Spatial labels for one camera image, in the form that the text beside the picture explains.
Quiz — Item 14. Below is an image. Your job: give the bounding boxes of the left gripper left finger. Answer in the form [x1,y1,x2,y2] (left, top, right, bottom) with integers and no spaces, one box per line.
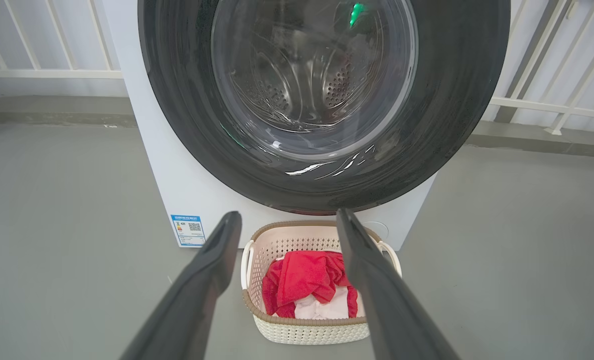
[119,211,243,360]

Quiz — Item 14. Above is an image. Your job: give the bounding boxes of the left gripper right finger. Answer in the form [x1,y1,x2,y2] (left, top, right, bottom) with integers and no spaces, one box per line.
[336,208,461,360]

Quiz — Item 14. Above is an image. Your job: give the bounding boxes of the white garment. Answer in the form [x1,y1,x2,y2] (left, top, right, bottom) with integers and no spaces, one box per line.
[293,286,352,321]

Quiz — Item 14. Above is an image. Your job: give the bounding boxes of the red garment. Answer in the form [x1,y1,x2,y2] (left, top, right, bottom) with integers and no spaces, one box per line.
[261,259,359,319]
[276,251,350,306]

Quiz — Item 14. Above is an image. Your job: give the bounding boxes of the dark round washing machine door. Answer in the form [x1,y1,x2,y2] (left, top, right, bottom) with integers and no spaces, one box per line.
[138,0,512,216]

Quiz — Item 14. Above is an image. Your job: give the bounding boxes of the cream basket with brown rim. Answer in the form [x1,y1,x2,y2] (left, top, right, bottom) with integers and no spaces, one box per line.
[240,220,403,346]

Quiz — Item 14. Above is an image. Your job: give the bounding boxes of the white front-load washing machine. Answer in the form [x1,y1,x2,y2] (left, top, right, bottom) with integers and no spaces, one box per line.
[102,0,512,252]

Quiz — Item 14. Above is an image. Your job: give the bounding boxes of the blue energy label sticker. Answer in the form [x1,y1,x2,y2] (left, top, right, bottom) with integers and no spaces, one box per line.
[170,214,207,248]

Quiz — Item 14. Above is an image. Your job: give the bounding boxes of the round white filter cover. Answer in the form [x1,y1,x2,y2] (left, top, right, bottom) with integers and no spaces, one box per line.
[364,221,390,242]

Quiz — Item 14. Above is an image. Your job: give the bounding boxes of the white metal railing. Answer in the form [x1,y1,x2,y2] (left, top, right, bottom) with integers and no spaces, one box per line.
[0,0,124,80]
[487,0,594,136]

